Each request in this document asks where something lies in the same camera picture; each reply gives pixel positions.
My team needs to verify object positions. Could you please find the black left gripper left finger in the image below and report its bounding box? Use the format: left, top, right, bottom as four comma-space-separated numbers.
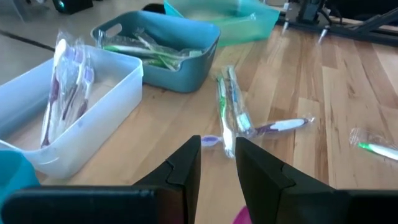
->
1, 136, 201, 224

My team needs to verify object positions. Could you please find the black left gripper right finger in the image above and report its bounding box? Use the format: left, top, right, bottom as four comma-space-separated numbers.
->
235, 138, 398, 224

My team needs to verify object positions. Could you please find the blue toothbrush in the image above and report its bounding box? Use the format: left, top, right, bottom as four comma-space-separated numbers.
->
224, 65, 254, 134

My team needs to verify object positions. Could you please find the magenta plastic bin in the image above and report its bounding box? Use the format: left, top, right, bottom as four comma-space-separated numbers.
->
231, 205, 252, 224

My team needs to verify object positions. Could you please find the white translucent bin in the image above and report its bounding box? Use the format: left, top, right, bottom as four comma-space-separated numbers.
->
0, 45, 144, 180

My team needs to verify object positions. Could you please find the blue plastic bin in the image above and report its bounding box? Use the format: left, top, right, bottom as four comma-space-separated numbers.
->
0, 149, 40, 212

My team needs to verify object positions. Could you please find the dark teal plastic bin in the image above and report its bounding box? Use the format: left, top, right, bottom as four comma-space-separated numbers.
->
91, 11, 221, 93

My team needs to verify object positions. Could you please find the light green translucent bin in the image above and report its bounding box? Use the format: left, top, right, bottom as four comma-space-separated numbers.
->
164, 0, 280, 47

